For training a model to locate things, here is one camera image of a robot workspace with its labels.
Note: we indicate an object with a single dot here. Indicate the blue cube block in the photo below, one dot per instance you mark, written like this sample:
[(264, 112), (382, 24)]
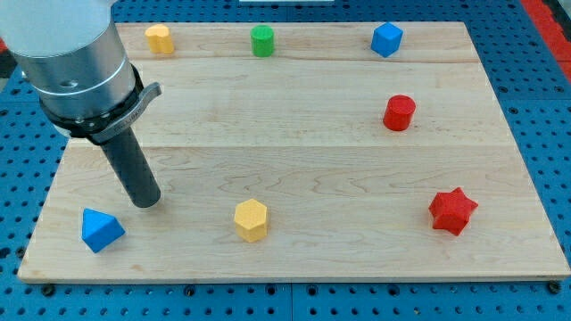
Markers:
[(386, 39)]

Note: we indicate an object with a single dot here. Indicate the blue triangle block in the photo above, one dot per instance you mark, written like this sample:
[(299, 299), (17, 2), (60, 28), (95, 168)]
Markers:
[(100, 229)]

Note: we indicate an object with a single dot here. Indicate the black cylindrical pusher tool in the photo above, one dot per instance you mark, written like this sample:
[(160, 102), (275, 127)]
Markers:
[(132, 169)]

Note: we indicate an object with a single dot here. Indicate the red cylinder block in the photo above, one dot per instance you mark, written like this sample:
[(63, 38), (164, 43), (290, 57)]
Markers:
[(399, 112)]

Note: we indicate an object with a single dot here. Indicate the yellow heart block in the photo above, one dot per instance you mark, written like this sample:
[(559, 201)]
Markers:
[(159, 39)]

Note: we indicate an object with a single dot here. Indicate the yellow hexagon block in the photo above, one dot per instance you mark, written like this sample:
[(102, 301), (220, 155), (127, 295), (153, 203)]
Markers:
[(251, 220)]

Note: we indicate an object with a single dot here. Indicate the green cylinder block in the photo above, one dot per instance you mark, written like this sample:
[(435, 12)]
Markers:
[(262, 41)]

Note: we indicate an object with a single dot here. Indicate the red star block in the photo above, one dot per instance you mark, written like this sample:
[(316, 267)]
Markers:
[(451, 211)]

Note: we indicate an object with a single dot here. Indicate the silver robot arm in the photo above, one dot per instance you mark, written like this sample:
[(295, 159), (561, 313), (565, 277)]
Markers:
[(71, 53)]

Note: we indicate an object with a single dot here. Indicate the wooden board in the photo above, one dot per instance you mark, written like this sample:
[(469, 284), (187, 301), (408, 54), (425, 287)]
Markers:
[(302, 132)]

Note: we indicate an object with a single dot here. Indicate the black clamp with grey lever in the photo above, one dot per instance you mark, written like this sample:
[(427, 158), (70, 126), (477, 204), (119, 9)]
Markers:
[(102, 128)]

